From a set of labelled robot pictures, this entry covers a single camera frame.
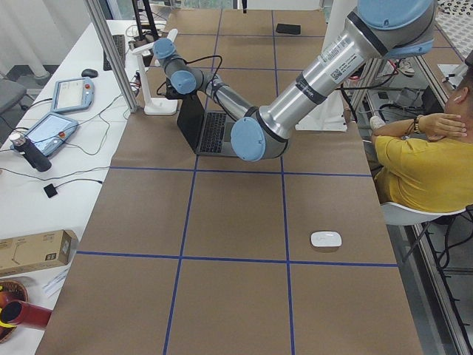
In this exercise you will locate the grey laptop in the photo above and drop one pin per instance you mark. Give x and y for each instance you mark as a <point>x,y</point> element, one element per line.
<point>206,132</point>

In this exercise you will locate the woven fruit basket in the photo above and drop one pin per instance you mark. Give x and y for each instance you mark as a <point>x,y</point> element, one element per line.
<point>10,290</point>

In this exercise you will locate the person in yellow shirt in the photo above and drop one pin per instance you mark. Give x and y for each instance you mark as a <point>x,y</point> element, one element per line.
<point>427,161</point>

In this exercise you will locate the red bottle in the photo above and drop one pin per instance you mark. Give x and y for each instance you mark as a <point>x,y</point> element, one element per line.
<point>24,314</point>

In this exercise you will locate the white computer mouse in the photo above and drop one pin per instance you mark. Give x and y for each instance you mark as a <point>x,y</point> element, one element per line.
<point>326,239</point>

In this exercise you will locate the far blue teach pendant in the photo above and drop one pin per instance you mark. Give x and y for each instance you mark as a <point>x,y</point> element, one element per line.
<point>72,95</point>

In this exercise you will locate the near blue teach pendant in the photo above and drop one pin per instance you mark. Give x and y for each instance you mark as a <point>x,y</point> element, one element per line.
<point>49,133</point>

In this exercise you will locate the small black puck device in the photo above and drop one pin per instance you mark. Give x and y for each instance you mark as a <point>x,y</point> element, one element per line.
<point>51,190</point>

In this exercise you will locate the blue teach pendant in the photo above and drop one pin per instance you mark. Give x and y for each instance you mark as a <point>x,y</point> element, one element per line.
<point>49,133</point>
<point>72,95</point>

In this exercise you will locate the white desk lamp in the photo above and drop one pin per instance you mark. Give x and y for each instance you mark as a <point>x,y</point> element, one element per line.
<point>150,79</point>

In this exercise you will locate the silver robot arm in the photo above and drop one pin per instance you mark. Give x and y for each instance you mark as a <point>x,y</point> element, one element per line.
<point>373,29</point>

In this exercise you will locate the cardboard box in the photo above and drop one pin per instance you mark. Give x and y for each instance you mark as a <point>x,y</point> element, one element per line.
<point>36,252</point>

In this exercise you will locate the aluminium frame post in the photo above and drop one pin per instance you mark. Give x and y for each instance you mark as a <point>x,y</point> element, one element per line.
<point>105,37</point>

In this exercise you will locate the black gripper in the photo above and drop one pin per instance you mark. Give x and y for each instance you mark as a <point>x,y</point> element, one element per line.
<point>171,92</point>

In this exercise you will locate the black mouse pad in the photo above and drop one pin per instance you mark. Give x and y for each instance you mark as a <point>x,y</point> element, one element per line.
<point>290,29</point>

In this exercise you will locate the black water bottle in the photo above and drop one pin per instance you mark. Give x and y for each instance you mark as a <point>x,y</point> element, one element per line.
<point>30,152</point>

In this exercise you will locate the white chair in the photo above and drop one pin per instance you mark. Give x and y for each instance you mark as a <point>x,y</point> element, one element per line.
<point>398,215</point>

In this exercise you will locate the white pedestal column base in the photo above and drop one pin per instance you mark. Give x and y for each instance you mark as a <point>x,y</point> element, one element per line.
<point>329,116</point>

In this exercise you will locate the black desk mouse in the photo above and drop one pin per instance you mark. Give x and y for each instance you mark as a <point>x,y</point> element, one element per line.
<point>89,73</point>

